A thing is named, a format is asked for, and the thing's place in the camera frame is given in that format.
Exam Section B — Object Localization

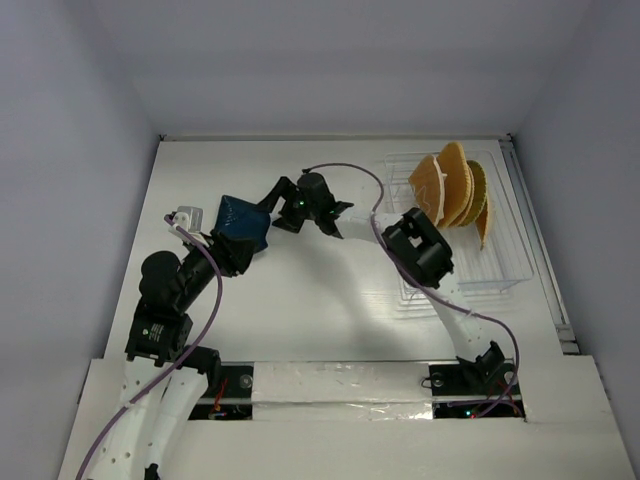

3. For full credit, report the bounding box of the white wire dish rack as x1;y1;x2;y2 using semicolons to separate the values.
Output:
384;150;534;296

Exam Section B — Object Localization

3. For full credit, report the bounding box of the round green rimmed woven plate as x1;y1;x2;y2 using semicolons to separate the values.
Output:
468;160;488;222

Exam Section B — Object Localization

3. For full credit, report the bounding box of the triangular woven orange plate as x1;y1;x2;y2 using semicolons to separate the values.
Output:
408;155;446;228

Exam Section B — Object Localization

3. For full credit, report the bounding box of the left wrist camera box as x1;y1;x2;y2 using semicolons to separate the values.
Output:
168;205;203;235

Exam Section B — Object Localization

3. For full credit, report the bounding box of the dark blue leaf plate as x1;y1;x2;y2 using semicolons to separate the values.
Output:
214;195;271;253

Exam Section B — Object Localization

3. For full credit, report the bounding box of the round woven orange plate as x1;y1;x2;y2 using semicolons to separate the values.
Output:
450;204;482;228

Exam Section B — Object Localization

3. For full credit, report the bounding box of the leaf shaped woven plate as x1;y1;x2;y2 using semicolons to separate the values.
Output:
475;196;495;250

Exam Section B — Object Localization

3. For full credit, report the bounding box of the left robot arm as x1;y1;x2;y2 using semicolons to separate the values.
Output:
77;232;255;479

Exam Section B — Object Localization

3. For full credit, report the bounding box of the rounded square woven plate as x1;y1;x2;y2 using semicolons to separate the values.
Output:
437;142;474;228

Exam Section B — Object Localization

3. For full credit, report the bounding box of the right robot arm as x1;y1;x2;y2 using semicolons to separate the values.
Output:
258;169;518;397

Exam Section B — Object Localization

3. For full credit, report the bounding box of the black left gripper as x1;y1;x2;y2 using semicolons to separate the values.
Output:
175;227;258;308

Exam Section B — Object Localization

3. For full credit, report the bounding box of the white front mounting board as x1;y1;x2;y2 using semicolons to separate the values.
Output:
54;354;629;480

